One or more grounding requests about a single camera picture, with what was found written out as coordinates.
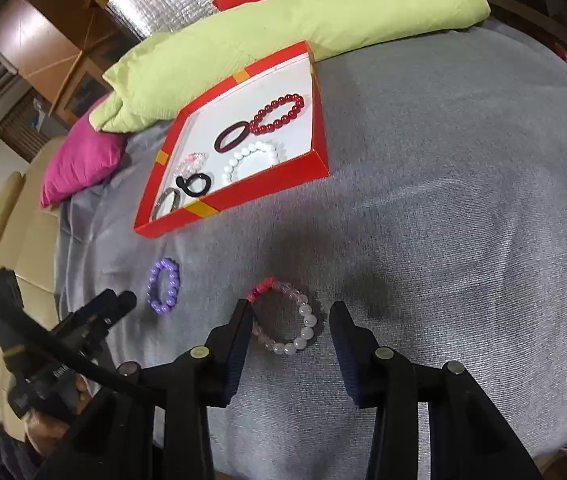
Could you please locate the magenta cushion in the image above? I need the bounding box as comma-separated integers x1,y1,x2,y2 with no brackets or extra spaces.
39,96,125,208

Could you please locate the brown wooden cabinet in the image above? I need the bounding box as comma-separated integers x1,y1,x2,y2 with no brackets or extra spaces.
0,0,131,125

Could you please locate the light green pillow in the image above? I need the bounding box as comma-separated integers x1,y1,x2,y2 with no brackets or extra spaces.
89,0,491,133

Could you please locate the black hair tie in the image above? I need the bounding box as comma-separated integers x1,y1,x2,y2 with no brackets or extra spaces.
174,172,214,200

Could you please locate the red bead bracelet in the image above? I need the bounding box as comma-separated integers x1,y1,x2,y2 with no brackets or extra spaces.
247,91,306,137

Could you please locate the pale pink bead bracelet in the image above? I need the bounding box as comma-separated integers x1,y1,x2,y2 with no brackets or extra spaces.
245,276,319,357

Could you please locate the person's left hand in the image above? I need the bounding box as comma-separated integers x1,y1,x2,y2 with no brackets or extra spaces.
23,375,92,457

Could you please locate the grey bed blanket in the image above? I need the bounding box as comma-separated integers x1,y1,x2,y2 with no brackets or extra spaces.
56,20,567,456

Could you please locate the red shallow jewelry box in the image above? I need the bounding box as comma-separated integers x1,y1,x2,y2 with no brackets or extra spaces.
134,42,329,238

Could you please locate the grey metal bangle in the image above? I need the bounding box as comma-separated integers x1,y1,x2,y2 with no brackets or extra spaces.
151,186,180,220

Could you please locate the purple bead bracelet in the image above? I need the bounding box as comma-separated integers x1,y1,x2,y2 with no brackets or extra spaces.
145,257,182,316

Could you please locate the beige leather sofa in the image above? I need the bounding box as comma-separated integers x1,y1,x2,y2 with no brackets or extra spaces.
0,138,63,442

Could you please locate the dark maroon bangle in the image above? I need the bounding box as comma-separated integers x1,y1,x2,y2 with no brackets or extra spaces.
214,120,251,154

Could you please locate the white bead bracelet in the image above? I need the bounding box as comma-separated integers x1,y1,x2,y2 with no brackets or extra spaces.
221,140,283,184

